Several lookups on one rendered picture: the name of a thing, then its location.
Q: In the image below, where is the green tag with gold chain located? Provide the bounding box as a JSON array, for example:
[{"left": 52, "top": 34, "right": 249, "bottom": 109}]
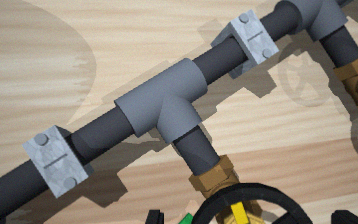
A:
[{"left": 178, "top": 212, "right": 265, "bottom": 224}]

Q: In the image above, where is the dark grey pipe with tee junction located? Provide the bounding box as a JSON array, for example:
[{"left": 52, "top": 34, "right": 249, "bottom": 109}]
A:
[{"left": 0, "top": 0, "right": 358, "bottom": 224}]

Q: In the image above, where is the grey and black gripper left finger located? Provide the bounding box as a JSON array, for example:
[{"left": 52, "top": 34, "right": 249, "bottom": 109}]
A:
[{"left": 145, "top": 209, "right": 164, "bottom": 224}]

